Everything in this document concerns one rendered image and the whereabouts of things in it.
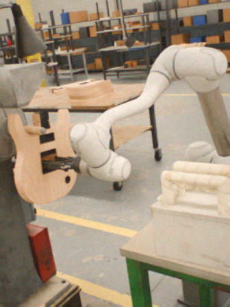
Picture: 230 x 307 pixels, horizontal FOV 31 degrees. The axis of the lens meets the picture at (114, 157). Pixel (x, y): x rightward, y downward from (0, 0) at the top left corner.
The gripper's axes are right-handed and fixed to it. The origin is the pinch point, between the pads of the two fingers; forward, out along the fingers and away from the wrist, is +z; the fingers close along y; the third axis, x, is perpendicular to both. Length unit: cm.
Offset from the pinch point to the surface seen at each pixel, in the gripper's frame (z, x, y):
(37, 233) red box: 31, -46, 15
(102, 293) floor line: 26, -102, 58
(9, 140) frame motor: 16.9, 10.1, -7.7
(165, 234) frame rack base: -71, -12, -24
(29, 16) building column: 731, 192, 676
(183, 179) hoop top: -78, 6, -25
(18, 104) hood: -11.4, 27.7, -24.3
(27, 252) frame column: 34, -55, 8
